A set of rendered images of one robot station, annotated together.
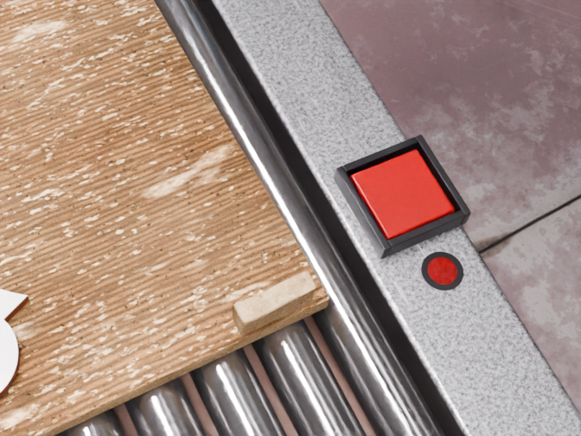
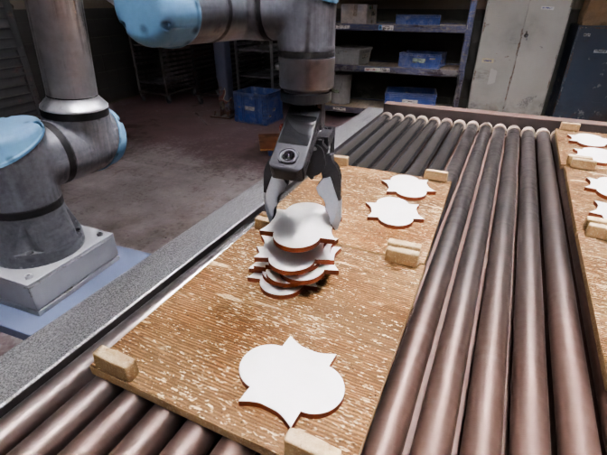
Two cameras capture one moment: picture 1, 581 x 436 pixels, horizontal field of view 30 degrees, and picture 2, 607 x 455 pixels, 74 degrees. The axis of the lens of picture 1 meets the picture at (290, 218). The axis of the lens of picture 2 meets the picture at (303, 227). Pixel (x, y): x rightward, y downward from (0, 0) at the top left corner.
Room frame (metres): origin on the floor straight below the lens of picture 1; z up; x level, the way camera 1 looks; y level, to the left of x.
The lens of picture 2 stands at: (0.88, 0.92, 1.34)
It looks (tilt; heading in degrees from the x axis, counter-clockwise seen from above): 29 degrees down; 243
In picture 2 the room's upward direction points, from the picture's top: straight up
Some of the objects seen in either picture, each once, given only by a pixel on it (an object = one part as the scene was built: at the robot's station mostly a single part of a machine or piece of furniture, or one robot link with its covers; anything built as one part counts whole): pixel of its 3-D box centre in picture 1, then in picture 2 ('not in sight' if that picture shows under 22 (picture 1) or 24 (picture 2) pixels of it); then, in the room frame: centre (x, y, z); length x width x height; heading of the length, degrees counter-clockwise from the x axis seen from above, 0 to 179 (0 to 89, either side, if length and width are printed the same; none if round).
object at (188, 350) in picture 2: not in sight; (284, 311); (0.69, 0.48, 0.93); 0.41 x 0.35 x 0.02; 38
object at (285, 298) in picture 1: (274, 303); (338, 160); (0.30, 0.00, 0.95); 0.06 x 0.02 x 0.03; 129
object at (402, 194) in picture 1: (401, 196); not in sight; (0.42, -0.08, 0.92); 0.06 x 0.06 x 0.01; 37
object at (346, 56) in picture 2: not in sight; (350, 54); (-2.17, -3.73, 0.74); 0.44 x 0.36 x 0.20; 118
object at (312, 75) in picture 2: not in sight; (303, 74); (0.62, 0.41, 1.26); 0.08 x 0.08 x 0.05
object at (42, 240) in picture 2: not in sight; (32, 223); (1.03, 0.12, 0.99); 0.15 x 0.15 x 0.10
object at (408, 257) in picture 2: not in sight; (402, 255); (0.46, 0.47, 0.95); 0.06 x 0.02 x 0.03; 128
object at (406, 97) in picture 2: not in sight; (409, 98); (-2.72, -3.15, 0.25); 0.62 x 0.42 x 0.22; 140
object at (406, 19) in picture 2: not in sight; (417, 20); (-2.67, -3.14, 1.14); 0.50 x 0.38 x 0.11; 141
